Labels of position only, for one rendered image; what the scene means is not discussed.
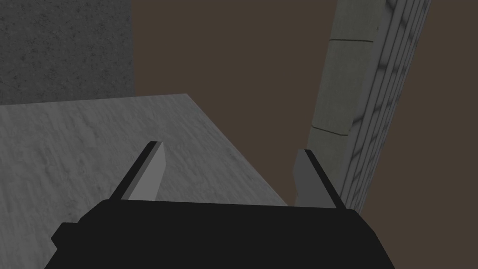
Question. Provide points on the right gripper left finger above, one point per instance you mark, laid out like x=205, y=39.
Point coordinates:
x=146, y=178

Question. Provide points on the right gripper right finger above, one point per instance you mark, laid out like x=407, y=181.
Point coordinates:
x=312, y=186

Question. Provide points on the grey table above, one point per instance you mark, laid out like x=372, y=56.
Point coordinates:
x=67, y=145

